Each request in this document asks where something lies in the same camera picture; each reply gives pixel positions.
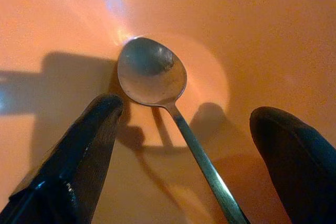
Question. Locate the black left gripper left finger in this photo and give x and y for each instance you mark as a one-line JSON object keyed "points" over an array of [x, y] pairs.
{"points": [[65, 161]]}

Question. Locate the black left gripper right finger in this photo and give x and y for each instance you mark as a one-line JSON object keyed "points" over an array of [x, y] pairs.
{"points": [[302, 161]]}

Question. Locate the silver metal spoon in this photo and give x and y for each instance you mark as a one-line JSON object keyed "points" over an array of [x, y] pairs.
{"points": [[152, 77]]}

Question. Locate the orange bowl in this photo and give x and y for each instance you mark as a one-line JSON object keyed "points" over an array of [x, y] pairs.
{"points": [[249, 30]]}

